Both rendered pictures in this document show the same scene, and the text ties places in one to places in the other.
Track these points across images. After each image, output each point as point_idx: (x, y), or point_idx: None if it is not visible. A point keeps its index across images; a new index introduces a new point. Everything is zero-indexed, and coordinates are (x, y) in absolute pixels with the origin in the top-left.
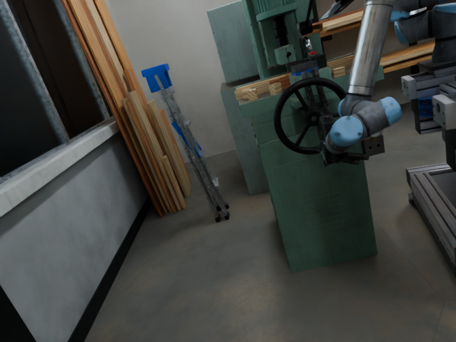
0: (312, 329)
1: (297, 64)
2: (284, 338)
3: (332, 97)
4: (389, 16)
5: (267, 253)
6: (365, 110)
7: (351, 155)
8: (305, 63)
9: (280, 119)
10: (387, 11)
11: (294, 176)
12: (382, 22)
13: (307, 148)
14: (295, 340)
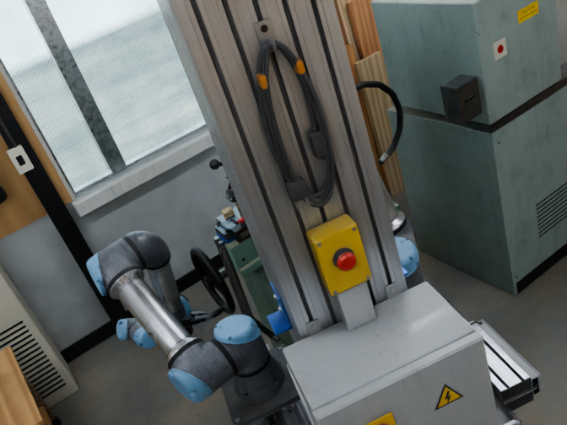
0: (222, 420)
1: (223, 224)
2: (208, 408)
3: (240, 273)
4: (153, 276)
5: None
6: (134, 325)
7: (260, 329)
8: (218, 231)
9: (196, 265)
10: (149, 272)
11: (261, 303)
12: (149, 277)
13: (216, 298)
14: (208, 415)
